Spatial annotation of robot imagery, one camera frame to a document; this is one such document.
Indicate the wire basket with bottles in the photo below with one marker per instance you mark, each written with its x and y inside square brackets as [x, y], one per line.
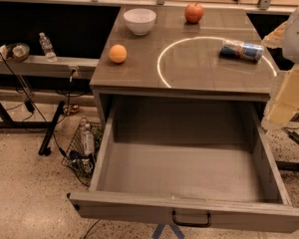
[82, 152]

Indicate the red apple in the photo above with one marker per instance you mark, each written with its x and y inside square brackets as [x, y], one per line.
[193, 13]

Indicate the white ceramic bowl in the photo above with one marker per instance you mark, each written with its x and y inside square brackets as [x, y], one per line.
[139, 21]

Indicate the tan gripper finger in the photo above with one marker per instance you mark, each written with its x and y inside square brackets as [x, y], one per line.
[284, 100]
[274, 39]

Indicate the orange fruit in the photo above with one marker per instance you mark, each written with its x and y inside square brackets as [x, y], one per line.
[118, 53]

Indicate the open grey wooden drawer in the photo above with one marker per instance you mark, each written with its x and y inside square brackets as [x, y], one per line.
[192, 156]

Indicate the grey wooden cabinet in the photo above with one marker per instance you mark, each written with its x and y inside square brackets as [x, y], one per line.
[177, 59]

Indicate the blue silver redbull can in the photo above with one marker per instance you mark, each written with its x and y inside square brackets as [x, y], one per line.
[241, 50]

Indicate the black drawer handle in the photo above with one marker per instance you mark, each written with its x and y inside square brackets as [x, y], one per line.
[189, 220]

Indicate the clear plastic water bottle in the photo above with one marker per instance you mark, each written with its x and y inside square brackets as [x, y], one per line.
[47, 47]

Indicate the small bowl with clutter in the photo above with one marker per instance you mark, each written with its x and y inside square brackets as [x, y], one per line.
[15, 53]

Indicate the grey side bench shelf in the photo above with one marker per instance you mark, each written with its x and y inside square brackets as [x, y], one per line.
[64, 67]

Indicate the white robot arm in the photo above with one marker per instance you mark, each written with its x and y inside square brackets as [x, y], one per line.
[290, 46]

